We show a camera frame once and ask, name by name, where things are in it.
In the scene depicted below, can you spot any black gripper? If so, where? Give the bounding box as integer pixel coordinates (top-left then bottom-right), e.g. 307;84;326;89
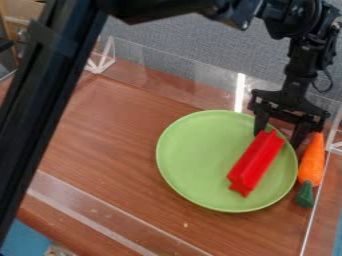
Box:
247;83;330;149

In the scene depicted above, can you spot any red plastic block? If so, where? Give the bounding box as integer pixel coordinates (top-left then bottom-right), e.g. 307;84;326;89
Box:
226;130;285;197

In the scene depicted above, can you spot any orange toy carrot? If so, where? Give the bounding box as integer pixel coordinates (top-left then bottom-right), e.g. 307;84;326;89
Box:
295;133;325;208

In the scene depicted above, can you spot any green plastic plate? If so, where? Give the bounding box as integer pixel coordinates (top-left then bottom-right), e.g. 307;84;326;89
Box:
156;110;298;213

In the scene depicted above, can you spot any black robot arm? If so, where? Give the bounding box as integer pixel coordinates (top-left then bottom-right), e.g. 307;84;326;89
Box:
0;0;342;248

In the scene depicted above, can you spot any cardboard box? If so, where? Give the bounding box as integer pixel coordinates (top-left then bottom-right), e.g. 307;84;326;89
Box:
0;0;45;25

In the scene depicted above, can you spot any black cable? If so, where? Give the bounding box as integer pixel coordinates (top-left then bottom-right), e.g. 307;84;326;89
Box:
311;66;335;94

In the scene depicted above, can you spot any clear acrylic tray wall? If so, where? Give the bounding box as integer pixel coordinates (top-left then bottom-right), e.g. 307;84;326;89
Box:
20;39;342;256

